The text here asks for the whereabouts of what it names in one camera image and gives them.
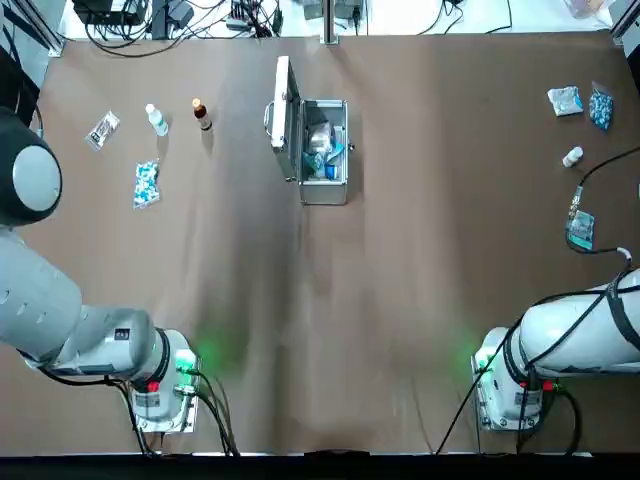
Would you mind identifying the translucent white plastic bottle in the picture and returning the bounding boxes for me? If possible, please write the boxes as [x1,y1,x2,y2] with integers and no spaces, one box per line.
[144,102,170,138]

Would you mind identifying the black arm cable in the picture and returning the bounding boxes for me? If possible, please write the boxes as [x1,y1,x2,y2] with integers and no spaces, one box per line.
[433,292,627,457]
[19,349,242,457]

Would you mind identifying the black cable silver connector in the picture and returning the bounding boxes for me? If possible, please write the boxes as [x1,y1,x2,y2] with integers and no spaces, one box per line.
[563,144,640,257]

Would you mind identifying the blue cotton swab packet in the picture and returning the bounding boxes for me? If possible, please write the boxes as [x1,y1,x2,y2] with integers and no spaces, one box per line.
[301,141,347,174]

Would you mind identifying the white gauze packet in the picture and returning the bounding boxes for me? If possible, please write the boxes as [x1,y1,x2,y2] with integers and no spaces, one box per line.
[305,121,336,154]

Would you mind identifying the clear bag of vials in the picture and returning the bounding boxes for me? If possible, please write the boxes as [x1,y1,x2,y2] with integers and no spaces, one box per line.
[83,109,122,152]

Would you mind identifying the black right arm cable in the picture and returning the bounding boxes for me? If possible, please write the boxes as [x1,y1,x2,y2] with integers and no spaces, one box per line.
[433,292,627,457]

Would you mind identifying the white blue soft packet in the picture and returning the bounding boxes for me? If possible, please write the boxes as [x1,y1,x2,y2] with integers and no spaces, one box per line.
[545,85,585,118]

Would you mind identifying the black power adapter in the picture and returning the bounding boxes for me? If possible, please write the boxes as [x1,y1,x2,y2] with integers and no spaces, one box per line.
[166,0,194,24]

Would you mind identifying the black network switch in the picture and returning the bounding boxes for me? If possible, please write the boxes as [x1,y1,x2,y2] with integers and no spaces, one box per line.
[73,0,151,27]

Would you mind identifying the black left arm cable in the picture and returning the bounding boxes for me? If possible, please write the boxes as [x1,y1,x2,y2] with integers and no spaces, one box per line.
[19,349,242,457]

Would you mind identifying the aluminium frame post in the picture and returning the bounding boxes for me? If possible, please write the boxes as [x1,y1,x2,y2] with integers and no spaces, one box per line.
[0,0,67,57]
[321,0,339,46]

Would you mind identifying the bag of blue white capsules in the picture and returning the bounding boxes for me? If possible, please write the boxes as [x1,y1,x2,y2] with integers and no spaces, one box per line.
[587,81,616,134]
[131,158,163,211]

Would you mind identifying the green blister packet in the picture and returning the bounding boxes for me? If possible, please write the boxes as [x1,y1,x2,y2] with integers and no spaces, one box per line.
[565,209,598,250]

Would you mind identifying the brown bottle orange cap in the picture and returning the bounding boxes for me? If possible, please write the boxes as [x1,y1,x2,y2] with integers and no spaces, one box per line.
[190,97,213,133]

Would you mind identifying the black usb hub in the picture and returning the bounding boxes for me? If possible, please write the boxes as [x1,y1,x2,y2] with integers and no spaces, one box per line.
[226,12,274,32]

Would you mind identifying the aluminium medicine case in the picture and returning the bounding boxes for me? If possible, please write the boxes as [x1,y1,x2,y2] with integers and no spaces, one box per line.
[262,54,358,207]

